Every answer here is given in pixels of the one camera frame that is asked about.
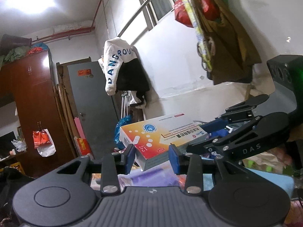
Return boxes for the metal crutches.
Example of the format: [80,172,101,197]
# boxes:
[121,91,133,123]

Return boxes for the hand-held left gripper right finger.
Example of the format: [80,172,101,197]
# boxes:
[168,144,240,194]

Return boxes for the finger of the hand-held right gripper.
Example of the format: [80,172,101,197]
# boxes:
[202,94,270,136]
[186,116,264,157]

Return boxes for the dark plastic tub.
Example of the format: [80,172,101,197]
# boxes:
[0,34,32,52]

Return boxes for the red hanging bag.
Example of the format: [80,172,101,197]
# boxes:
[174,0,195,28]
[193,0,220,21]

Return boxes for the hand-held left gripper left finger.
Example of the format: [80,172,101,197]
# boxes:
[57,144,136,194]

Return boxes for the red pipe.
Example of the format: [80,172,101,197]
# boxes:
[31,0,112,43]

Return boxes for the olive hanging bag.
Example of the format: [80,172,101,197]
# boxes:
[192,0,262,86]

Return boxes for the white lettered hoodie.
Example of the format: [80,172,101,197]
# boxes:
[98,37,138,96]

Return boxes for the grey metal door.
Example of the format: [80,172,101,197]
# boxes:
[67,61,120,160]

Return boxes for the yellow patterned hanging bag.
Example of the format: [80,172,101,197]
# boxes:
[173,0,213,72]

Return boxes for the purple tissue pack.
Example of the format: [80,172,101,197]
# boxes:
[117,168,187,192]

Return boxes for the black clothes pile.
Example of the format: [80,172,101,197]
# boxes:
[0,167,36,218]

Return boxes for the brown wooden wardrobe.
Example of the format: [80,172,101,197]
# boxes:
[0,50,78,178]

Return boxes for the crumpled blue plastic bag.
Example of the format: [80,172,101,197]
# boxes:
[115,115,133,148]

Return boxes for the red blue bundle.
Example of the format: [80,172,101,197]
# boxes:
[27,43,49,55]

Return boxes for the green cloth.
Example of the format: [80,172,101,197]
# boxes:
[0,47,30,65]

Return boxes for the pink board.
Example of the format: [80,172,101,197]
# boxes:
[74,117,91,147]

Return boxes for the red white plastic bag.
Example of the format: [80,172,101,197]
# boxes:
[33,129,56,157]

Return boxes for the black monitor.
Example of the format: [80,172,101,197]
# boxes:
[0,131,16,156]

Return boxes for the black hanging garment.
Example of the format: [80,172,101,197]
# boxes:
[117,58,151,109]

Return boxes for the wooden boards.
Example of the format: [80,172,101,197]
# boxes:
[55,57,91,156]

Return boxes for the red packet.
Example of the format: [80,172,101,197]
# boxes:
[77,138,91,156]

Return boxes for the orange white medicine box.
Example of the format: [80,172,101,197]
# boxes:
[119,113,209,172]

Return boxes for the window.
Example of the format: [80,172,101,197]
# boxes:
[137,0,190,30]

